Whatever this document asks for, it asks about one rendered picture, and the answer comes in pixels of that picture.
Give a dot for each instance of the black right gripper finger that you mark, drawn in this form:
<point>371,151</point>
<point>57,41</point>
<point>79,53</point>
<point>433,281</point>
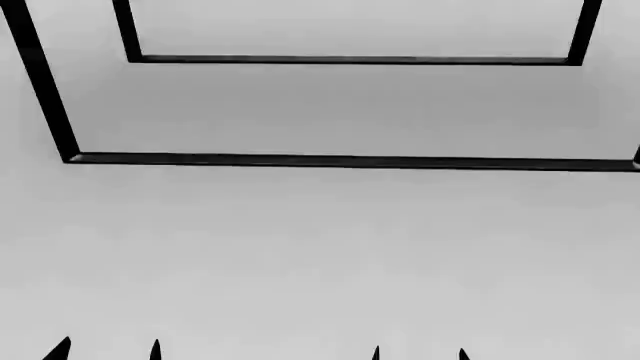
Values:
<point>464,356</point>
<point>376,355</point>

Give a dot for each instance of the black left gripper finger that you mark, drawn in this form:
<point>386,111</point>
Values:
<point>61,352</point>
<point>155,353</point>

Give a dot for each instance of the large black metal frame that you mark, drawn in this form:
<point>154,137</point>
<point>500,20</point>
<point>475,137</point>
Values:
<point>350,162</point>

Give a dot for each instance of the small black metal frame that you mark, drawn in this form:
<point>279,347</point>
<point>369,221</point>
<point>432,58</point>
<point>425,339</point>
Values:
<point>350,60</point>

